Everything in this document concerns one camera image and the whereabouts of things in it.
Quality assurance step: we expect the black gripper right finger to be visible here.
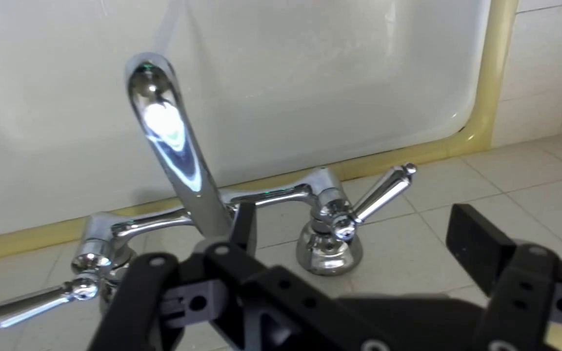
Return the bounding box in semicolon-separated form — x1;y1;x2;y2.
445;201;562;351

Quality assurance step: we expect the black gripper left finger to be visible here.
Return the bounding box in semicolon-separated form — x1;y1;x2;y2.
88;201;395;351

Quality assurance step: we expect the chrome tap lever handle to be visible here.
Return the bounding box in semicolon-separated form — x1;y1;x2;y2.
311;162;420;243
0;275;106;331

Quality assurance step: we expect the chrome tap spout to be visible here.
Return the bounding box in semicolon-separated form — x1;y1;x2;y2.
123;52;238;245

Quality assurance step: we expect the chrome tap bridge body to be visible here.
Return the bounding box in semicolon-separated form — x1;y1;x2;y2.
71;165;367;316

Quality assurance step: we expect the white ceramic sink basin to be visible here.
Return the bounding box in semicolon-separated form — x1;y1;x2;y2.
0;0;496;241

